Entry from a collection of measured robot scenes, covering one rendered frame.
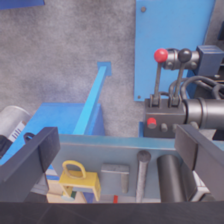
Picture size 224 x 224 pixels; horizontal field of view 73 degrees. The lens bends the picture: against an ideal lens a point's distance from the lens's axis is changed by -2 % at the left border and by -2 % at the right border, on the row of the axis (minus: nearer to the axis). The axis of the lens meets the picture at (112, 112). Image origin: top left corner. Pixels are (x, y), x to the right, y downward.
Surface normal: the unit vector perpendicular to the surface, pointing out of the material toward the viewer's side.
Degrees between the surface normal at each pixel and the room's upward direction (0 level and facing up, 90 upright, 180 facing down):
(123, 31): 0
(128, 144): 90
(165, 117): 0
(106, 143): 90
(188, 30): 0
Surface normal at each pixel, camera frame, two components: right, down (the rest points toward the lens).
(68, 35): -0.12, 0.65
